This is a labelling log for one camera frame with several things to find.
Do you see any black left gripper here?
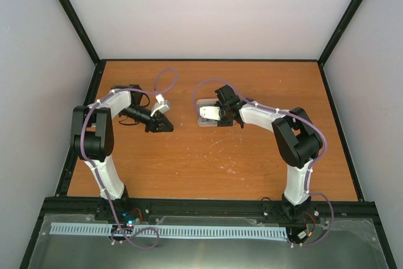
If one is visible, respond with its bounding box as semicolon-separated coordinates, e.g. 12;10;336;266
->
120;105;173;132

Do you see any pink sunglasses case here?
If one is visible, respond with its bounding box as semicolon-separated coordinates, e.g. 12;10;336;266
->
196;98;234;127

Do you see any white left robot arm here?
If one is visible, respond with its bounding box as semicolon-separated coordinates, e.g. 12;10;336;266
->
70;84;174;220

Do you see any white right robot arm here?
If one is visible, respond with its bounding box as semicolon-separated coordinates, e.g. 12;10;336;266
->
212;85;325;221

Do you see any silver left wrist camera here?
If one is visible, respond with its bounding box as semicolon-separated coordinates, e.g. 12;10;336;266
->
150;94;171;117

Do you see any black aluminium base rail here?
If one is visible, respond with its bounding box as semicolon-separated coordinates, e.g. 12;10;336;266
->
42;196;378;227

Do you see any black enclosure frame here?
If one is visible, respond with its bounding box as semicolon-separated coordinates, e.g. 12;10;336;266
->
18;0;398;269

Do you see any light blue cable duct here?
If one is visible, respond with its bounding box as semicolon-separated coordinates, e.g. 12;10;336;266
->
49;222;287;241

